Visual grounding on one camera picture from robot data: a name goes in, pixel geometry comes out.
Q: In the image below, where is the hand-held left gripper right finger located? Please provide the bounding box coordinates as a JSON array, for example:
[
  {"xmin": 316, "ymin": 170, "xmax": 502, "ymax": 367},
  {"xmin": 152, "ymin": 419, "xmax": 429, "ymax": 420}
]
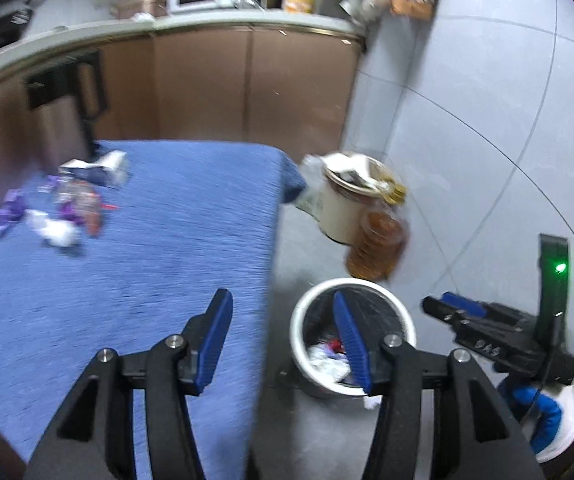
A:
[{"xmin": 333, "ymin": 291, "xmax": 545, "ymax": 480}]

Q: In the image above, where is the white tissue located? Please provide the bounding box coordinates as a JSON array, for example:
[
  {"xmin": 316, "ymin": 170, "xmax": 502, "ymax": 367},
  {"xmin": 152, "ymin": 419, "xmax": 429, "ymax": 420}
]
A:
[
  {"xmin": 309, "ymin": 346, "xmax": 353, "ymax": 384},
  {"xmin": 25, "ymin": 209, "xmax": 81, "ymax": 249}
]

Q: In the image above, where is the white waste bin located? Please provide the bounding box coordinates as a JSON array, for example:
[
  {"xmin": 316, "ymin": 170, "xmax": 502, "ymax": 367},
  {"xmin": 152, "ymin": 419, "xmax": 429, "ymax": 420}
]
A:
[{"xmin": 289, "ymin": 278, "xmax": 417, "ymax": 399}]

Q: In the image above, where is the purple candy wrapper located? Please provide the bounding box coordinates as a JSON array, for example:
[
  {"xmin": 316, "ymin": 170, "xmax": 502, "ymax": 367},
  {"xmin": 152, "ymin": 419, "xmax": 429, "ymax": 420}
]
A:
[{"xmin": 0, "ymin": 189, "xmax": 28, "ymax": 234}]

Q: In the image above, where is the cooking oil bottle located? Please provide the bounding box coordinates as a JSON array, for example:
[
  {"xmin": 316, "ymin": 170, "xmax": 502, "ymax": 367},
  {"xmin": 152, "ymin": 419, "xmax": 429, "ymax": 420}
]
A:
[{"xmin": 344, "ymin": 182, "xmax": 411, "ymax": 281}]

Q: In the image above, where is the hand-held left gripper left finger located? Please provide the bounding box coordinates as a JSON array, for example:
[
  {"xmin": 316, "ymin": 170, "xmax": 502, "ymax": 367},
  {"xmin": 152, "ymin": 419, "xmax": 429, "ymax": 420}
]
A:
[{"xmin": 24, "ymin": 288, "xmax": 234, "ymax": 480}]

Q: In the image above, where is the cream ceramic pot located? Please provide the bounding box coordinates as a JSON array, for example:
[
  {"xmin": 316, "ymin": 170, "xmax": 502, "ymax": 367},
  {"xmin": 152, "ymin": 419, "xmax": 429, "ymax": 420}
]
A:
[{"xmin": 319, "ymin": 151, "xmax": 398, "ymax": 246}]

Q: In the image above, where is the small purple wrapper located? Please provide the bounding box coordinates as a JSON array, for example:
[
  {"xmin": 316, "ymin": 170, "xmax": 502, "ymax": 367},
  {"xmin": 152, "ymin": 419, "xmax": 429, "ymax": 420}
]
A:
[{"xmin": 59, "ymin": 199, "xmax": 84, "ymax": 222}]

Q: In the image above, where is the brown rice cooker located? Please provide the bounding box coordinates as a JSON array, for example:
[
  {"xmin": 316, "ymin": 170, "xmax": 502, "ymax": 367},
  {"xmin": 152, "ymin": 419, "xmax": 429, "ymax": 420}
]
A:
[{"xmin": 111, "ymin": 0, "xmax": 170, "ymax": 20}]

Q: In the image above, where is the silver white snack packet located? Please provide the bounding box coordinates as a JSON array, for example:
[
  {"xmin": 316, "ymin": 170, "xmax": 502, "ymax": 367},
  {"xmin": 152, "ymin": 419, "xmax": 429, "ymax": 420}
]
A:
[{"xmin": 59, "ymin": 149, "xmax": 131, "ymax": 189}]

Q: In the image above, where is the blue towel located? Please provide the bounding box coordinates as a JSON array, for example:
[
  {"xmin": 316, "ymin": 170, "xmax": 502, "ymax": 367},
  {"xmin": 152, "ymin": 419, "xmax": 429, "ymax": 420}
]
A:
[{"xmin": 0, "ymin": 140, "xmax": 304, "ymax": 480}]

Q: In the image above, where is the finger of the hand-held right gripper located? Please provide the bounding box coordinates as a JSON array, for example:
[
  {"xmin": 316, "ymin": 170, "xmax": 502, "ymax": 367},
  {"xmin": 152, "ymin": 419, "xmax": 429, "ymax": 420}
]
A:
[
  {"xmin": 440, "ymin": 291, "xmax": 491, "ymax": 319},
  {"xmin": 420, "ymin": 296, "xmax": 468, "ymax": 331}
]

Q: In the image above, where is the clear plastic bag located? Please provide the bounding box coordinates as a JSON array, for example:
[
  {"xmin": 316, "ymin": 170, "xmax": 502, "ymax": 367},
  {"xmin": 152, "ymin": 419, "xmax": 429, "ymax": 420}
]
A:
[{"xmin": 294, "ymin": 154, "xmax": 329, "ymax": 216}]

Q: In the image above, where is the electric kettle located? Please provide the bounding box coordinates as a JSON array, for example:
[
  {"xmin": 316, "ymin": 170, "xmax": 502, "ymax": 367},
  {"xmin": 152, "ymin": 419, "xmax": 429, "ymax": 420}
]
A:
[{"xmin": 24, "ymin": 52, "xmax": 109, "ymax": 174}]

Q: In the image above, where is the brown red snack wrapper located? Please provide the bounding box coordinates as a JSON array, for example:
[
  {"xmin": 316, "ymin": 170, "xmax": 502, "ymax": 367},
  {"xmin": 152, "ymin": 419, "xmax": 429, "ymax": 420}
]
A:
[{"xmin": 57, "ymin": 180, "xmax": 118, "ymax": 237}]

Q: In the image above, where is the person's right hand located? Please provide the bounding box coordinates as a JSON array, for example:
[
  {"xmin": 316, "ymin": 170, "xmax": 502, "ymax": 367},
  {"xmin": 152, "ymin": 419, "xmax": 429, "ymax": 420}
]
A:
[{"xmin": 496, "ymin": 377, "xmax": 574, "ymax": 463}]

